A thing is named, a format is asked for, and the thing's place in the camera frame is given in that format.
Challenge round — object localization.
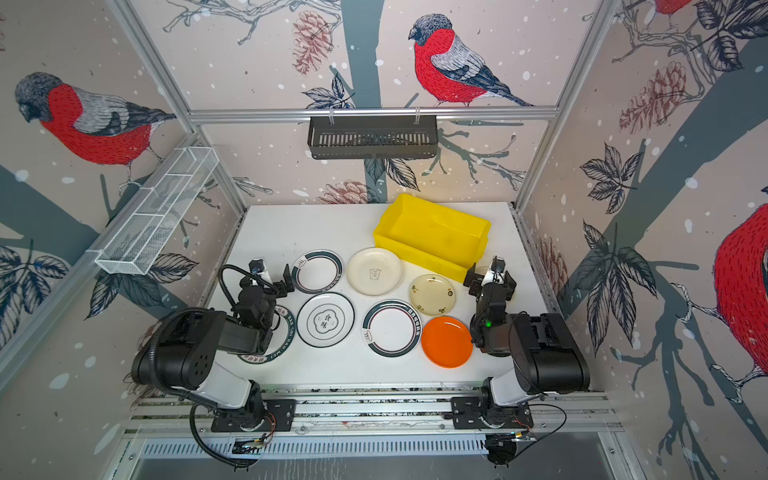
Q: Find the green lettered plate under arm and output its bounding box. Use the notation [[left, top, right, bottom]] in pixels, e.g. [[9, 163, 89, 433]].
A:
[[239, 305, 297, 365]]

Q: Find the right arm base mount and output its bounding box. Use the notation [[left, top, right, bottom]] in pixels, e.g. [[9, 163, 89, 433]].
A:
[[444, 396, 533, 430]]

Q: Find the white wire mesh shelf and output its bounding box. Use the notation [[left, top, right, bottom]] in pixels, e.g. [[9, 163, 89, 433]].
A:
[[95, 146, 219, 275]]

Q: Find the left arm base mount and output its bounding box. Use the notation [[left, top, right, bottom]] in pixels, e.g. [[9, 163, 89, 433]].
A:
[[210, 399, 297, 434]]

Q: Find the plain cream plate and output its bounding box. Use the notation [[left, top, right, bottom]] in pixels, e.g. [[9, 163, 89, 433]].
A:
[[346, 248, 404, 297]]

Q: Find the right thin black cable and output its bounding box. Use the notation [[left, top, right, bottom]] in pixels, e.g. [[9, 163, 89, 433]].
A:
[[509, 403, 568, 448]]

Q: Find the yellow plastic bin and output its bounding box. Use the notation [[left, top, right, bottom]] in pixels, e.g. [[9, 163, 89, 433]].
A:
[[373, 194, 491, 282]]

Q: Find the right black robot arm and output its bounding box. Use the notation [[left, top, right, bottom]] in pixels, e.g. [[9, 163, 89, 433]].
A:
[[463, 267, 591, 408]]

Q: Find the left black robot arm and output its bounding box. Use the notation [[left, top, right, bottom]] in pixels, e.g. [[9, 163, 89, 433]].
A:
[[130, 259, 295, 410]]

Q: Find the black wall basket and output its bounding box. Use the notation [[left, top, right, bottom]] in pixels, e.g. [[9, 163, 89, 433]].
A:
[[307, 116, 438, 160]]

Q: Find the aluminium mounting rail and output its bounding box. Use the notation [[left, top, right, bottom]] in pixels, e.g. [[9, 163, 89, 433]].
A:
[[125, 386, 625, 436]]

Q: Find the orange plate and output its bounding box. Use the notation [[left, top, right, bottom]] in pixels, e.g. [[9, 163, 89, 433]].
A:
[[421, 316, 474, 369]]

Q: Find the cream plate with black characters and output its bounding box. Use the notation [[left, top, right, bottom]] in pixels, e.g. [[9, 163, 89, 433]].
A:
[[409, 274, 457, 317]]

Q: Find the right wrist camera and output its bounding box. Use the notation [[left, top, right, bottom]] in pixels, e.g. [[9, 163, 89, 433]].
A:
[[485, 256, 506, 284]]

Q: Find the green red rimmed white plate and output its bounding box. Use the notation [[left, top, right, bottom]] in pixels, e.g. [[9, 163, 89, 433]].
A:
[[362, 299, 422, 358]]

